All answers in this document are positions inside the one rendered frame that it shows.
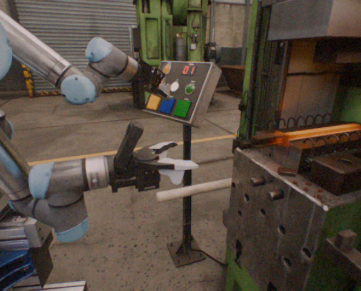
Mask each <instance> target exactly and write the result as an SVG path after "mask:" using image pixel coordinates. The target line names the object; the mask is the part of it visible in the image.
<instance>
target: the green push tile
mask: <svg viewBox="0 0 361 291"><path fill-rule="evenodd" d="M191 104H192V102H190V101H184V100H180V99H179V100H178V103H177V105H176V108H175V110H174V113H173V115H174V116H179V117H182V118H186V117H187V115H188V112H189V109H190V107H191Z"/></svg>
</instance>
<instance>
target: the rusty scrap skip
mask: <svg viewBox="0 0 361 291"><path fill-rule="evenodd" d="M219 67H220V68H222V69H221V71H222V73H223V74H224V77H225V79H226V81H227V83H228V85H229V87H230V89H231V93H233V94H238V95H242V93H243V82H244V76H245V65H228V66H219Z"/></svg>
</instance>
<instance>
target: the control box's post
mask: <svg viewBox="0 0 361 291"><path fill-rule="evenodd" d="M191 128H192V126H190V125H184V124H183V161H191ZM183 184H184V185H185V186H187V185H191V169H189V170H185V172H184V175H183ZM183 222H184V223H187V222H190V196H186V197H183ZM183 242H184V253H186V251H185V249H186V246H185V245H186V243H188V247H189V251H190V224H186V225H184V224H183Z"/></svg>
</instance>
